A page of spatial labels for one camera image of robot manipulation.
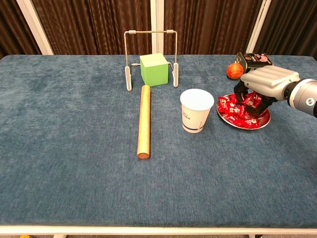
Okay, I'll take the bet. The black luncheon meat tin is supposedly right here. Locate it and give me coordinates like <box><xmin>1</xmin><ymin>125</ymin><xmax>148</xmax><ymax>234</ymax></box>
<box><xmin>235</xmin><ymin>52</ymin><xmax>274</xmax><ymax>74</ymax></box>

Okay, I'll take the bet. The wooden rod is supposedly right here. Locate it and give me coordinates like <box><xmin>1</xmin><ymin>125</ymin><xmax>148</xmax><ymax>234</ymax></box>
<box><xmin>137</xmin><ymin>85</ymin><xmax>152</xmax><ymax>160</ymax></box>

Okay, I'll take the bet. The metal wire stand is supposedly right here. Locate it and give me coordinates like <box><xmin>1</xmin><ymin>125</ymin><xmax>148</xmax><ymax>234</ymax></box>
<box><xmin>123</xmin><ymin>29</ymin><xmax>179</xmax><ymax>91</ymax></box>

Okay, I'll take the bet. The small red orange ball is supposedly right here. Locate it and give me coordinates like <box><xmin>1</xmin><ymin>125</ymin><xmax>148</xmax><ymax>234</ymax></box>
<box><xmin>226</xmin><ymin>62</ymin><xmax>245</xmax><ymax>79</ymax></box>

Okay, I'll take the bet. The red candy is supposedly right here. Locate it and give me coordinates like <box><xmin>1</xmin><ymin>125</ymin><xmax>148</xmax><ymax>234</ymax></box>
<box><xmin>237</xmin><ymin>118</ymin><xmax>264</xmax><ymax>129</ymax></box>
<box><xmin>217</xmin><ymin>96</ymin><xmax>230</xmax><ymax>112</ymax></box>
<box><xmin>222</xmin><ymin>111</ymin><xmax>245</xmax><ymax>124</ymax></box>
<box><xmin>242</xmin><ymin>93</ymin><xmax>256</xmax><ymax>106</ymax></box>
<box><xmin>228</xmin><ymin>98</ymin><xmax>240</xmax><ymax>112</ymax></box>

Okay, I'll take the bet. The green cube block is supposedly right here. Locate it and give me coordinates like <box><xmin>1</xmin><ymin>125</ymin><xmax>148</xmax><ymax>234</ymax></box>
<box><xmin>139</xmin><ymin>53</ymin><xmax>169</xmax><ymax>87</ymax></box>

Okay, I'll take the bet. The bowl of red candies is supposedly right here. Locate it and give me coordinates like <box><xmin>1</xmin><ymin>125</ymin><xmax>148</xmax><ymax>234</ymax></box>
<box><xmin>216</xmin><ymin>93</ymin><xmax>272</xmax><ymax>129</ymax></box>

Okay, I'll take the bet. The white paper cup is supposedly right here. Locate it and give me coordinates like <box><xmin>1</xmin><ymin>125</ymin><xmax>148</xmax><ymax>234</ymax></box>
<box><xmin>180</xmin><ymin>88</ymin><xmax>215</xmax><ymax>133</ymax></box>

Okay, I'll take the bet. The blue table cloth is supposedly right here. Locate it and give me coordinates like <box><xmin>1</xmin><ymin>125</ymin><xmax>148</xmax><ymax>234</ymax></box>
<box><xmin>0</xmin><ymin>54</ymin><xmax>317</xmax><ymax>228</ymax></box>

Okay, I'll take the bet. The dark brown pleated curtain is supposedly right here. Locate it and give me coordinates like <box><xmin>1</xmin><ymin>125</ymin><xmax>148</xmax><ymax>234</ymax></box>
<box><xmin>255</xmin><ymin>0</ymin><xmax>317</xmax><ymax>57</ymax></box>
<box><xmin>32</xmin><ymin>0</ymin><xmax>152</xmax><ymax>56</ymax></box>
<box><xmin>0</xmin><ymin>0</ymin><xmax>42</xmax><ymax>59</ymax></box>
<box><xmin>163</xmin><ymin>0</ymin><xmax>262</xmax><ymax>56</ymax></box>

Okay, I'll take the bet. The white partition frame post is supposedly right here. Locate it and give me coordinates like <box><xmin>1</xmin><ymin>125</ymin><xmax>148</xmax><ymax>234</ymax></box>
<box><xmin>150</xmin><ymin>0</ymin><xmax>165</xmax><ymax>56</ymax></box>
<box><xmin>16</xmin><ymin>0</ymin><xmax>54</xmax><ymax>56</ymax></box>
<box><xmin>246</xmin><ymin>0</ymin><xmax>272</xmax><ymax>54</ymax></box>

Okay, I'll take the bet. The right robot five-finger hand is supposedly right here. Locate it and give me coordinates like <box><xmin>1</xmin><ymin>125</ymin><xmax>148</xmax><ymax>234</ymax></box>
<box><xmin>234</xmin><ymin>65</ymin><xmax>302</xmax><ymax>116</ymax></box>

